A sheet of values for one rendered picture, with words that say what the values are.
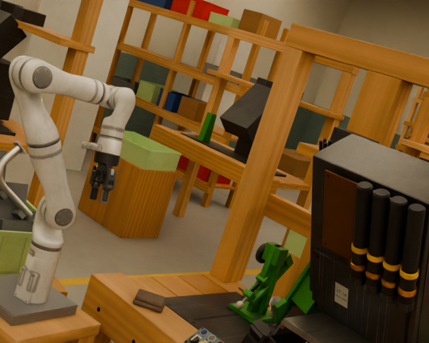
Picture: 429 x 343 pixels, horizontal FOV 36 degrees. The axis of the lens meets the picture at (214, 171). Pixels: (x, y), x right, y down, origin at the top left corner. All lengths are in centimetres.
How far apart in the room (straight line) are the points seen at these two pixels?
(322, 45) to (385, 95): 34
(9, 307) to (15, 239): 42
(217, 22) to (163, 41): 305
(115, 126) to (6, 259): 69
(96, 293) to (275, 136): 90
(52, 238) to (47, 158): 27
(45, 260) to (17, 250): 40
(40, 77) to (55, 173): 28
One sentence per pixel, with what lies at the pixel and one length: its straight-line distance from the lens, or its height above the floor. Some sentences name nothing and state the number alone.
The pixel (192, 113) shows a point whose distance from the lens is 801.
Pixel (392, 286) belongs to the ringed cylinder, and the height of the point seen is 134.
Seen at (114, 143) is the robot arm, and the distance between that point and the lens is 200.
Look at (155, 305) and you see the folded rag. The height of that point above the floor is 92.
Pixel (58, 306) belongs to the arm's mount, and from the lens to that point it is 211.
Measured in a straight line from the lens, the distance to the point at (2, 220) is 258.
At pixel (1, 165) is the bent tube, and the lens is 257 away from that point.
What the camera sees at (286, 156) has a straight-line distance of 1107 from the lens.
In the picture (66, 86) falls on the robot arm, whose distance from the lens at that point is 187.
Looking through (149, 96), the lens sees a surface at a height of 92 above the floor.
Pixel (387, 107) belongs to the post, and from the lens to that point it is 234.
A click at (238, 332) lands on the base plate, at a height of 90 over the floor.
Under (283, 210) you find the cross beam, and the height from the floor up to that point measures 124.
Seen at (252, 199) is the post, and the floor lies 124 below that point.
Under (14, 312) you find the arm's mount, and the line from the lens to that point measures 201.
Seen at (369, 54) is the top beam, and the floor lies 190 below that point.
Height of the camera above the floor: 176
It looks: 10 degrees down
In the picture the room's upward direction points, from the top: 18 degrees clockwise
